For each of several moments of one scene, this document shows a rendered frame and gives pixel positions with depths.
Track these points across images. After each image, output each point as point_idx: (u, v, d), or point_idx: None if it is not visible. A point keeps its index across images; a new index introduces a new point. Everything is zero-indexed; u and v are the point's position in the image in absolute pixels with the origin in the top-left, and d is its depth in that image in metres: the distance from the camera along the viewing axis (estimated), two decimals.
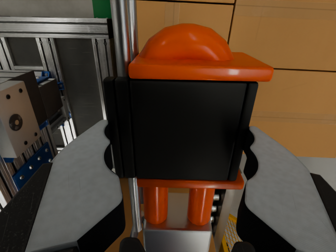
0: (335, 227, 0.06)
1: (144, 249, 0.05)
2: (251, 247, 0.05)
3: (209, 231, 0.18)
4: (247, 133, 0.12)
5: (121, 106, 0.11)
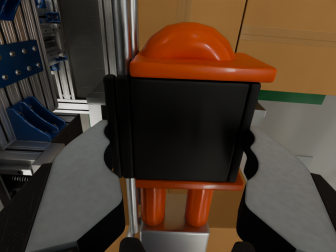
0: None
1: (144, 249, 0.05)
2: (251, 247, 0.05)
3: (206, 232, 0.17)
4: None
5: (121, 105, 0.11)
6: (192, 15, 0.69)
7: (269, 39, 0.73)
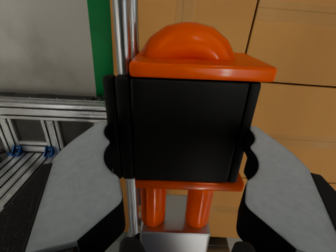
0: None
1: (144, 249, 0.05)
2: (251, 247, 0.05)
3: (207, 233, 0.17)
4: (248, 133, 0.12)
5: (121, 105, 0.11)
6: None
7: (231, 212, 0.93)
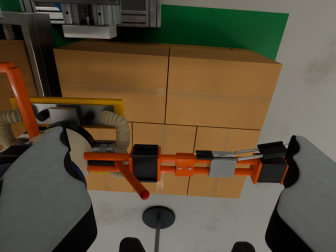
0: None
1: (144, 249, 0.05)
2: (251, 247, 0.05)
3: (232, 177, 0.58)
4: (293, 142, 0.11)
5: (285, 154, 0.52)
6: (103, 93, 1.15)
7: (98, 135, 1.28)
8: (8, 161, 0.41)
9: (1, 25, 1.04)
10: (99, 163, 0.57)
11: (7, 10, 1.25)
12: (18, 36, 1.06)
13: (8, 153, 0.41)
